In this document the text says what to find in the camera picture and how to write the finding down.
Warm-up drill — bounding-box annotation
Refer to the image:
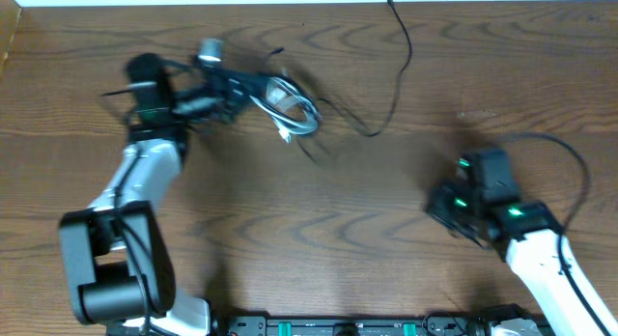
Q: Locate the white cable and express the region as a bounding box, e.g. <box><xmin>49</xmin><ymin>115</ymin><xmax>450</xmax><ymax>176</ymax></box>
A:
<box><xmin>248</xmin><ymin>77</ymin><xmax>323</xmax><ymax>144</ymax></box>

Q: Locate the thin black cable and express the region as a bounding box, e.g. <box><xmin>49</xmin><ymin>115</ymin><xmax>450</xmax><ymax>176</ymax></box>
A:
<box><xmin>294</xmin><ymin>0</ymin><xmax>414</xmax><ymax>166</ymax></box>

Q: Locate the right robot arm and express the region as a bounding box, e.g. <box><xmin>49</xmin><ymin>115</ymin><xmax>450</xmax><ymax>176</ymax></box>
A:
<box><xmin>426</xmin><ymin>148</ymin><xmax>617</xmax><ymax>335</ymax></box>

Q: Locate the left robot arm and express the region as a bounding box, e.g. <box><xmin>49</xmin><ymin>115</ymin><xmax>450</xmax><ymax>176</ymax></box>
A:
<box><xmin>59</xmin><ymin>53</ymin><xmax>244</xmax><ymax>335</ymax></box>

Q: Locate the cardboard panel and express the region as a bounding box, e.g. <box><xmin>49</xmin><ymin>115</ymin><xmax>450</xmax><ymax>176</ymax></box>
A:
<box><xmin>0</xmin><ymin>0</ymin><xmax>22</xmax><ymax>71</ymax></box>

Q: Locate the left camera cable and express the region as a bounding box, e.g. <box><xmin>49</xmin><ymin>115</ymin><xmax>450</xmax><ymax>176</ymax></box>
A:
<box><xmin>100</xmin><ymin>82</ymin><xmax>160</xmax><ymax>336</ymax></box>

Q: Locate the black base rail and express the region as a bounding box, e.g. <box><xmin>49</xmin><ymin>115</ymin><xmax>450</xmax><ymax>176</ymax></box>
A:
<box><xmin>214</xmin><ymin>312</ymin><xmax>487</xmax><ymax>336</ymax></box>

